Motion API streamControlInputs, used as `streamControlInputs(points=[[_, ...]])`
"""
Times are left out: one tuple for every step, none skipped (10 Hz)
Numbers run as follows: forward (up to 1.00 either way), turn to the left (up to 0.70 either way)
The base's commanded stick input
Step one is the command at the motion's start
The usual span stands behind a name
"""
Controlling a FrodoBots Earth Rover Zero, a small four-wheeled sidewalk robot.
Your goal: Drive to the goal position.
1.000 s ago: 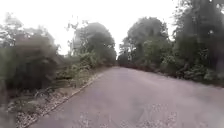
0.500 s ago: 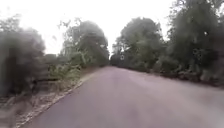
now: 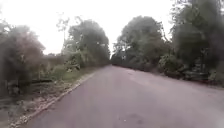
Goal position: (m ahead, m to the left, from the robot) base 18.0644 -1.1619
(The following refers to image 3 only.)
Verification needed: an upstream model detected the leaf-strewn dirt verge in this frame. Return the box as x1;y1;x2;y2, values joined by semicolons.
0;65;101;128

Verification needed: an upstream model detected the grey asphalt road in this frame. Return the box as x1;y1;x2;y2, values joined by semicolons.
20;64;224;128

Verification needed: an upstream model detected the row of trees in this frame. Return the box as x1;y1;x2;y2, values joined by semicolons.
110;0;224;86
0;14;112;98

